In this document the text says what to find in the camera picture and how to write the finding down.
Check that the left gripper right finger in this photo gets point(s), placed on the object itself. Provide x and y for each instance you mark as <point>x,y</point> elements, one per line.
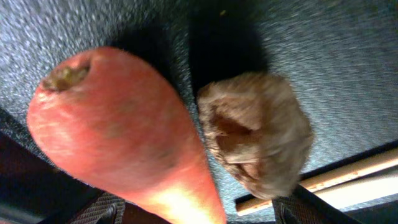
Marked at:
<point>304,207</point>

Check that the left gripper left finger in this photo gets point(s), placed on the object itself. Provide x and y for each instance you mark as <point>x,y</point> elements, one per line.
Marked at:
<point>104,209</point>

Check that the white plastic fork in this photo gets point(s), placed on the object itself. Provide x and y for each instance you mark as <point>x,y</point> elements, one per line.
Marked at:
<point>359,191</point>

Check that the wooden chopstick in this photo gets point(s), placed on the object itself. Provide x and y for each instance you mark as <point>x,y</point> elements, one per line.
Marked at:
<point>331,178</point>

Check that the orange carrot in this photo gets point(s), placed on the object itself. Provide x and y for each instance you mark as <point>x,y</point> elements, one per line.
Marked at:
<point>111,120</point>

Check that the brown ginger piece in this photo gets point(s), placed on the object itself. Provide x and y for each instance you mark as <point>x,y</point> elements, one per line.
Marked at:
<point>256,129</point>

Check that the round black tray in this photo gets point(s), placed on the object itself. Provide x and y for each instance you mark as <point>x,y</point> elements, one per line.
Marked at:
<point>340,56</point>

